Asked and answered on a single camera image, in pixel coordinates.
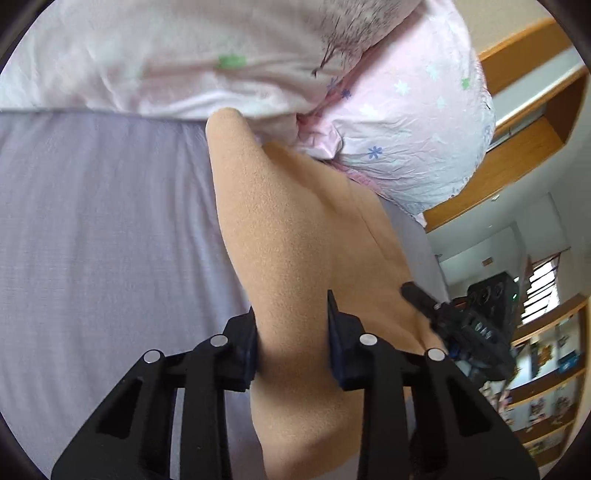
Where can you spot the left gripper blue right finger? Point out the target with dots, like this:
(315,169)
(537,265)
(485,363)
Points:
(345,354)

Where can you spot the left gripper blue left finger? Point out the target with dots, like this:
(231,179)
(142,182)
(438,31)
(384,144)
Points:
(242,336)

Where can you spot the tan fleece garment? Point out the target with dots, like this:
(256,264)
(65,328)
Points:
(298,233)

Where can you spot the wooden stair railing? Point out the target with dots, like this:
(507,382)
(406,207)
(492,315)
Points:
(542,293)

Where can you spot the lavender bed sheet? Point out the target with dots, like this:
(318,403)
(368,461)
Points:
(111,246)

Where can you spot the large pink floral pillow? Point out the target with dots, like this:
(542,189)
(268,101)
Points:
(270,60)

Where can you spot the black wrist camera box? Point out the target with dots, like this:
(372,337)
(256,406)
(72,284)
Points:
(495,298)

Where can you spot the wooden wall shelf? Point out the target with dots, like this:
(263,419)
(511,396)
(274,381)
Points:
(543,401)

